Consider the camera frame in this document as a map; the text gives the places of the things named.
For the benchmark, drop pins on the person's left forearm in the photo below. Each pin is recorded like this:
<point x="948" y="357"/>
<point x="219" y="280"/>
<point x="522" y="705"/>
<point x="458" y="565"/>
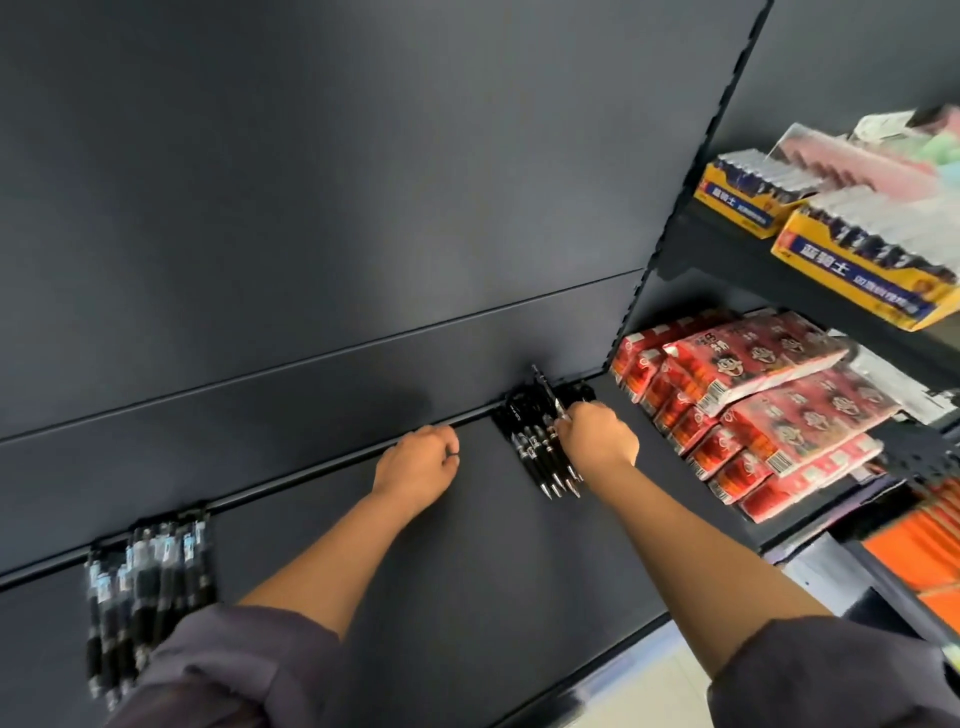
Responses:
<point x="337" y="562"/>

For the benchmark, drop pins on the row of clear-barrel pens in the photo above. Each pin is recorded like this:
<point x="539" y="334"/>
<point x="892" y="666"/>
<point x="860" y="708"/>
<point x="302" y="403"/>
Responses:
<point x="146" y="585"/>

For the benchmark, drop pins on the aligned bundle of black pens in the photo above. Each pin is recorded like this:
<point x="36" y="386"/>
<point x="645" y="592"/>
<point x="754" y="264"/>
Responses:
<point x="532" y="442"/>

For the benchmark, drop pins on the person's right forearm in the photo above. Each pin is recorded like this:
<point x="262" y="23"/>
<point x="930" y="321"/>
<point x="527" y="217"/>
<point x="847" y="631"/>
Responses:
<point x="697" y="562"/>

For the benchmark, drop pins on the white plastic wrapper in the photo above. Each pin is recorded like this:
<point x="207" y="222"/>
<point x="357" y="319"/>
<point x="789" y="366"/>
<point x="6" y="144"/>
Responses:
<point x="896" y="379"/>

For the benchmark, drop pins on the grey left sleeve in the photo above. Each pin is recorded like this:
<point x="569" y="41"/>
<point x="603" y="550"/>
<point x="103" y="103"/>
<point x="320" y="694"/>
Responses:
<point x="240" y="667"/>

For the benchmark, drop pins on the orange object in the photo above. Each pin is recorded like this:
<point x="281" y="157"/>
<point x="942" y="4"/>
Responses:
<point x="919" y="555"/>

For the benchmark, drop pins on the person's right hand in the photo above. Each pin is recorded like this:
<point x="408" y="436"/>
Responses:
<point x="600" y="446"/>

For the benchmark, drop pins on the grey right sleeve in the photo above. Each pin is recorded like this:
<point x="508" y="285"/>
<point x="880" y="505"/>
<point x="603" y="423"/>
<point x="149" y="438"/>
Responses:
<point x="832" y="675"/>

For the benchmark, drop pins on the grey sleeve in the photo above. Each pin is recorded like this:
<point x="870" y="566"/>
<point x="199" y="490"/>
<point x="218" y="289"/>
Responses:
<point x="240" y="667"/>
<point x="832" y="675"/>

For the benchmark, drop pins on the person's left hand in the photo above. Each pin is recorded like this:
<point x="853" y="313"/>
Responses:
<point x="416" y="469"/>

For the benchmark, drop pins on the black stocked shelf unit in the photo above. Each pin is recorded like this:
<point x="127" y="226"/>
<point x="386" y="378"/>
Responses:
<point x="847" y="60"/>

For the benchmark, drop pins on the yellow blue battery box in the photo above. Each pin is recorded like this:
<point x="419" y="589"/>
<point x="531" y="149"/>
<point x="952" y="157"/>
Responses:
<point x="855" y="277"/>
<point x="739" y="202"/>

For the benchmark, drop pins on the plastic-wrapped red packets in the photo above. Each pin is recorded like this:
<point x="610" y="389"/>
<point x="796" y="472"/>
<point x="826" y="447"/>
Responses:
<point x="855" y="165"/>

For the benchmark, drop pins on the black rubber-grip pen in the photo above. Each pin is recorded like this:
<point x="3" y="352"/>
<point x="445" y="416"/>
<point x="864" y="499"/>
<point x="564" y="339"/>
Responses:
<point x="546" y="386"/>

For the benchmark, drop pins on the dark grey shelf unit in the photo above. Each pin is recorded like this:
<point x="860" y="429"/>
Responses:
<point x="300" y="187"/>

